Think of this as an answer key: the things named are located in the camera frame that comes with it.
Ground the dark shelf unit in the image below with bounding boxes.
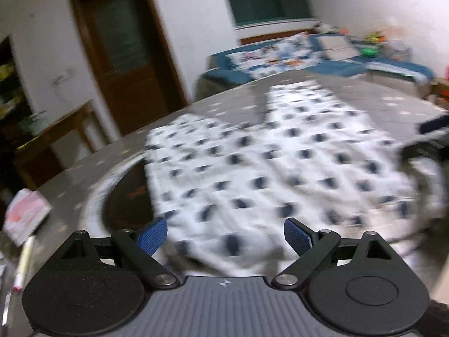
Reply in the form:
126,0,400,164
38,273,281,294
0,36,33,199

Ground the green toy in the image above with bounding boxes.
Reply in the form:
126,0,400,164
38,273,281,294
361,31,387,57

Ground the beige cushion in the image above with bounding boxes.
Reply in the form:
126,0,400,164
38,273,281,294
317,35,363,61

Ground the brown wooden door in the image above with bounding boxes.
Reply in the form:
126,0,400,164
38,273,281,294
68,0,189,136

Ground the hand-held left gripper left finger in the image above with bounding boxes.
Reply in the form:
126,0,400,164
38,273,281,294
52,217,178,290

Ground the white polka dot garment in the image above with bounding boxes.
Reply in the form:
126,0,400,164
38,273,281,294
144,80,447,279

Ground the glass pitcher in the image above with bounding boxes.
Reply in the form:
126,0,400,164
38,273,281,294
17,110,49,136

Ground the pink paper packet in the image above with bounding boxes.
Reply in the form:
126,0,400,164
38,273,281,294
2,188,53,247

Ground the wooden side table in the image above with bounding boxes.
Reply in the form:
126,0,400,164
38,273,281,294
13,99,106,191

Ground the white pen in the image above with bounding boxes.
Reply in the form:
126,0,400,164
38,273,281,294
12,235,38,293

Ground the round black table stove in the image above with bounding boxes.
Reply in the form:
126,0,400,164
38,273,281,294
101,157,159,240

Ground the blue sofa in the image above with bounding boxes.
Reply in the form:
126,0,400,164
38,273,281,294
194,31,436,103

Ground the grey star quilted table cover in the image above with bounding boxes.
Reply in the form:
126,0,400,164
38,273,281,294
0,74,449,337

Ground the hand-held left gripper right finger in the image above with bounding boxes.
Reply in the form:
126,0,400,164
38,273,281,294
271,218,397,290

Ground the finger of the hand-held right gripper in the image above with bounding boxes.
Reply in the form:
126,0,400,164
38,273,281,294
417,114,449,135

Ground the butterfly print pillow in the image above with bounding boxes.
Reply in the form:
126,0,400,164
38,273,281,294
226,31,326,80

